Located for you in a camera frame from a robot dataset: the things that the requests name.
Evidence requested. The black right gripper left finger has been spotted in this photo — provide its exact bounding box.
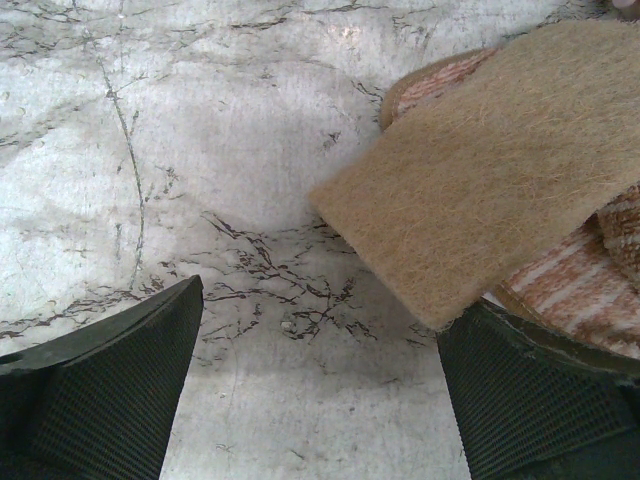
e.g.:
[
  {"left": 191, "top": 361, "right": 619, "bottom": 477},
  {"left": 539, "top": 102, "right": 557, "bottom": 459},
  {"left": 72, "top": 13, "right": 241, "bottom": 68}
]
[{"left": 1, "top": 275, "right": 203, "bottom": 479}]

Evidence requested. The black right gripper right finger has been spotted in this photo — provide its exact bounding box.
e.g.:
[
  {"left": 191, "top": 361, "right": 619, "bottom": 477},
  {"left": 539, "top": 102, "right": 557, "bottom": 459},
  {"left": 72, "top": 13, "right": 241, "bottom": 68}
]
[{"left": 437, "top": 299, "right": 639, "bottom": 479}]

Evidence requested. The cardboard sheet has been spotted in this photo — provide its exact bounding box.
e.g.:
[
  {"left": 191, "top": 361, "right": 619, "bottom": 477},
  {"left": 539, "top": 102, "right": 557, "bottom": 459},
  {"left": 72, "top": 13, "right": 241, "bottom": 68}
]
[{"left": 309, "top": 20, "right": 639, "bottom": 330}]

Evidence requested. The pink striped oven mitt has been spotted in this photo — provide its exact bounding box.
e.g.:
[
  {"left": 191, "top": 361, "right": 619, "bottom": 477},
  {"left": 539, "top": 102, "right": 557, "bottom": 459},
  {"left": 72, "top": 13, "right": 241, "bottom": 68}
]
[{"left": 380, "top": 48, "right": 639, "bottom": 359}]

